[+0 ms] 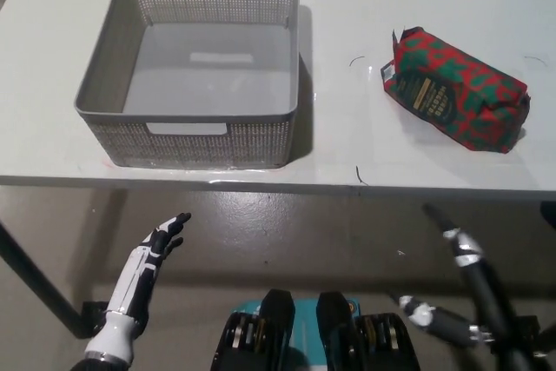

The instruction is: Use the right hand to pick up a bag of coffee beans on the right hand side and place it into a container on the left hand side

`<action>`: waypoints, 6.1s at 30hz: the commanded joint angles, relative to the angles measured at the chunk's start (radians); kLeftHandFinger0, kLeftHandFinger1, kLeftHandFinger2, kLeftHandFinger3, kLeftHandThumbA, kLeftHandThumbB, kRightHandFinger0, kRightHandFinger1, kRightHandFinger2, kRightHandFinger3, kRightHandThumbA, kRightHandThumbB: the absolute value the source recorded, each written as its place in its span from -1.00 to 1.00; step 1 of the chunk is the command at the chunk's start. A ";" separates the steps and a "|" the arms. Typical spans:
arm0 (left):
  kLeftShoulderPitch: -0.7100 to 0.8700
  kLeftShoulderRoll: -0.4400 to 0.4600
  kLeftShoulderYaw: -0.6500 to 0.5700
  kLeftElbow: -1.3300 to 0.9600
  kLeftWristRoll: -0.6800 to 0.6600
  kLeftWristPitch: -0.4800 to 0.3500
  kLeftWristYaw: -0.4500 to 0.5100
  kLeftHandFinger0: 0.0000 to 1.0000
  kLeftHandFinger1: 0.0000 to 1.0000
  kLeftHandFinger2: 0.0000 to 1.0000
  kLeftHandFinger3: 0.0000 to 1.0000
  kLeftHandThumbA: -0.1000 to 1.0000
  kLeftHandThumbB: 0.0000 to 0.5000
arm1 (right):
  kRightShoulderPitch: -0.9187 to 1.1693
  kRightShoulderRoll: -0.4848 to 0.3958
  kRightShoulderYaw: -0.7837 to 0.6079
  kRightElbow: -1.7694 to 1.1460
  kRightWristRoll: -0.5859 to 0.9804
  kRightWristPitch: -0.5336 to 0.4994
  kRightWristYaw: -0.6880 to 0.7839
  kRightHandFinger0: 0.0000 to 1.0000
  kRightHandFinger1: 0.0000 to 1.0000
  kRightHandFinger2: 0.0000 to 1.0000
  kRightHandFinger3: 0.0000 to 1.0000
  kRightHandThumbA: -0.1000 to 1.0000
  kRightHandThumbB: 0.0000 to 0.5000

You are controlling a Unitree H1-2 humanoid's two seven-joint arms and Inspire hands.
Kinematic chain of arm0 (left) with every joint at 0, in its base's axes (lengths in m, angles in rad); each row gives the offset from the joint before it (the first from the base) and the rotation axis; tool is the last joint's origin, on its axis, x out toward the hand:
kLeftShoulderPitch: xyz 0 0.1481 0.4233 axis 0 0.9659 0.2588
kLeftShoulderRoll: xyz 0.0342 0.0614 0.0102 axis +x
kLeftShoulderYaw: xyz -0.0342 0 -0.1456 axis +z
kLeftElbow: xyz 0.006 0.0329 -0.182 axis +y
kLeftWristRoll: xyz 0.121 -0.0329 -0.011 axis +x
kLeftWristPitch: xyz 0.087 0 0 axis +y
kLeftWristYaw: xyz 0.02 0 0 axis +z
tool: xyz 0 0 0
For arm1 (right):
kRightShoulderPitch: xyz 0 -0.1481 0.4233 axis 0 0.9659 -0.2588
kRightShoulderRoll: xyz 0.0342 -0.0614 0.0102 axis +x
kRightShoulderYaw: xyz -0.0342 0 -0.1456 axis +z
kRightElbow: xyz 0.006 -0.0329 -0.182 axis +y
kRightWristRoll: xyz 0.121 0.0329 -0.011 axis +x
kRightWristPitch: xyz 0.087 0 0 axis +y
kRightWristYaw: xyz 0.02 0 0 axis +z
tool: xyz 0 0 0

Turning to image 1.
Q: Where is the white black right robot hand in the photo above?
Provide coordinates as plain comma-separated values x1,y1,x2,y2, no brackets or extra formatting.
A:
397,202,544,371

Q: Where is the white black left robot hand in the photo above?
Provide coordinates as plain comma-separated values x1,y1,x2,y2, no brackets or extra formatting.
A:
106,212,193,324

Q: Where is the black teal robot torso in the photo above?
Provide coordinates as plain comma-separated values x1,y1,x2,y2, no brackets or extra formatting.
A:
210,288,422,371

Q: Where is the red green coffee bean bag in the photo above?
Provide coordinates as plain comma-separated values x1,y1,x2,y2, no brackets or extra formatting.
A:
380,25,532,156

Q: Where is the black table leg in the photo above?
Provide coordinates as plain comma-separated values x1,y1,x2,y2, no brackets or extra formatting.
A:
0,222,95,340
539,200,556,229

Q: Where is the grey perforated plastic basket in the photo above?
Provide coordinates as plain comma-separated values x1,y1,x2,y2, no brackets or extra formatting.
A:
73,0,301,170

